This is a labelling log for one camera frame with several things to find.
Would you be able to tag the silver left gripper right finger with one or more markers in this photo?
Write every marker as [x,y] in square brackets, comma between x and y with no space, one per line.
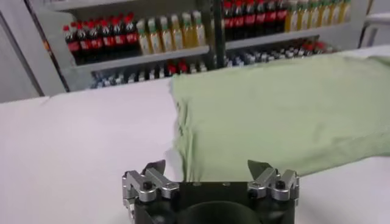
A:
[280,185]

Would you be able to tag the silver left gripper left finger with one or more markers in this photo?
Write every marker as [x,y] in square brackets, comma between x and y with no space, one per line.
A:
[143,185]

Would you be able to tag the light green printed t-shirt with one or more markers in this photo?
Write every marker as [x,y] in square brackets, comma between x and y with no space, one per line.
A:
[274,115]

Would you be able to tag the red cap cola bottle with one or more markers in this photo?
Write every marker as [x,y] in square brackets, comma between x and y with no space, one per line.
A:
[172,69]
[119,39]
[309,48]
[83,44]
[96,42]
[239,21]
[319,47]
[281,15]
[260,18]
[250,19]
[182,67]
[131,38]
[73,45]
[108,41]
[270,16]
[228,22]

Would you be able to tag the white cabinet shelf board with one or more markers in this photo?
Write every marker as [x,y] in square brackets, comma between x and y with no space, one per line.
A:
[137,59]
[91,5]
[274,38]

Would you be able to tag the white cap yellow drink bottle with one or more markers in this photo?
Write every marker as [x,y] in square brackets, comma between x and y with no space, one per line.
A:
[329,48]
[202,67]
[192,68]

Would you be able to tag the green cap yellow tea bottle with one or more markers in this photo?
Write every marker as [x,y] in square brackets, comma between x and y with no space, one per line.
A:
[313,15]
[188,35]
[291,18]
[345,11]
[199,33]
[302,16]
[323,13]
[177,36]
[166,38]
[154,41]
[334,12]
[143,42]

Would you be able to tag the white side table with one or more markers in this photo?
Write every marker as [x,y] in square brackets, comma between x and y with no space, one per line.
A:
[377,18]

